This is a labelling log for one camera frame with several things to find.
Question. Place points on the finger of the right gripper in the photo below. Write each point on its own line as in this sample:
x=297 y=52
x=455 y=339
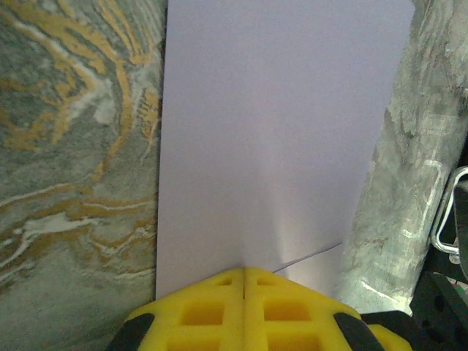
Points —
x=391 y=336

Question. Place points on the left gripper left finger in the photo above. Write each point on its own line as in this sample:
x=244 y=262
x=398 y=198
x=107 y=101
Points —
x=204 y=314

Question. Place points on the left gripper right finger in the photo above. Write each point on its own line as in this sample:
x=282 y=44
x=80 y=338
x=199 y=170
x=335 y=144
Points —
x=285 y=314

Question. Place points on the purple paper sheet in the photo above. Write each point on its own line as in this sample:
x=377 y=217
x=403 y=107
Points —
x=274 y=128

